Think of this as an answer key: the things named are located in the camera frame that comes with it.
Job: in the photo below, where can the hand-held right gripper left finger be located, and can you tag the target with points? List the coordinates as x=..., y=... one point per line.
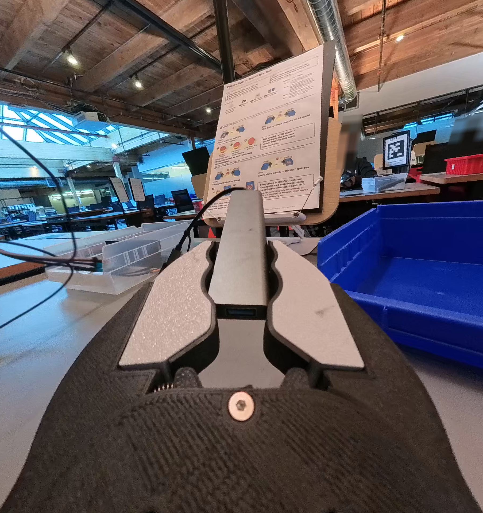
x=173, y=308

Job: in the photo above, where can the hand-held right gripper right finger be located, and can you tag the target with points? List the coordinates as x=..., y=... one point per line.
x=311, y=312

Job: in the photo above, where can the grey metal USB hub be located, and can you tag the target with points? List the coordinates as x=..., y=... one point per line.
x=241, y=256

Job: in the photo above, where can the grey desk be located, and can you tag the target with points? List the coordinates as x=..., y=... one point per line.
x=466, y=400

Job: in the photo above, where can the clear plastic tray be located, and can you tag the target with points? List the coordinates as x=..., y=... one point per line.
x=165, y=234
x=129, y=256

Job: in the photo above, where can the black office chair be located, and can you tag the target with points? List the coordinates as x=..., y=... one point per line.
x=182, y=200

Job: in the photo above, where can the blue plastic bin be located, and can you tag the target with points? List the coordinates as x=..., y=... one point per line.
x=425, y=280

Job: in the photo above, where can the instruction sheet on wooden stand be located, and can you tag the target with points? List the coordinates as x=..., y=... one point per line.
x=329, y=192

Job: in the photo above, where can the small instruction stand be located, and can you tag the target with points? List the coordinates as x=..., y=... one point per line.
x=119, y=189
x=137, y=189

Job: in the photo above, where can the clear lidded container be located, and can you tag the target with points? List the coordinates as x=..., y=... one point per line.
x=381, y=182

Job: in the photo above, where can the wooden work table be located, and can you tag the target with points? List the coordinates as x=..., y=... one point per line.
x=409, y=191

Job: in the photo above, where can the printed instruction sheet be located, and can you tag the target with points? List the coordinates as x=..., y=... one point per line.
x=265, y=132

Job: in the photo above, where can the ceiling projector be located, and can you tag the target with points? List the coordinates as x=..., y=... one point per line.
x=89, y=119

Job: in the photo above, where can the red plastic bin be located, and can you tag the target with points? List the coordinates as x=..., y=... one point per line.
x=472, y=164

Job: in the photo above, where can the black ceiling pole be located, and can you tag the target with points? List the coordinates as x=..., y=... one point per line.
x=224, y=40

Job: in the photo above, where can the silver ventilation duct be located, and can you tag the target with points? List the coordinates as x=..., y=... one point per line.
x=333, y=40

